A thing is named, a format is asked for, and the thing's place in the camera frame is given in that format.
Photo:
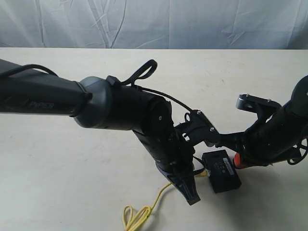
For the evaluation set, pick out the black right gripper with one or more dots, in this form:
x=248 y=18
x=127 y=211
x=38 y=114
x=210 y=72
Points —
x=235 y=142

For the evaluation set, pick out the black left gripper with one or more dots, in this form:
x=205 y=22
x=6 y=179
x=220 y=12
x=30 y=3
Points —
x=174 y=161

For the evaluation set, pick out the black network switch box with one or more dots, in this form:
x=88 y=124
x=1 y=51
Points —
x=221 y=172

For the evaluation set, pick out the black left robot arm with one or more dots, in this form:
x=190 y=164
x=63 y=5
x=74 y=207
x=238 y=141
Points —
x=104 y=104

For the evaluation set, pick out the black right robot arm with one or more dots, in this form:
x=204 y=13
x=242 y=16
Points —
x=276 y=135

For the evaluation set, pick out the grey backdrop cloth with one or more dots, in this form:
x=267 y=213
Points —
x=155 y=24

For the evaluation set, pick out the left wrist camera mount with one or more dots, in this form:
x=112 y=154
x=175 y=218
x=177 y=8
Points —
x=197 y=128

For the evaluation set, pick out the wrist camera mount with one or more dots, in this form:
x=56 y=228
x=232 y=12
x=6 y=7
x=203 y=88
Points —
x=197 y=128
x=263 y=108

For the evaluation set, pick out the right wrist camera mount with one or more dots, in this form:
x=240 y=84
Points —
x=263 y=108

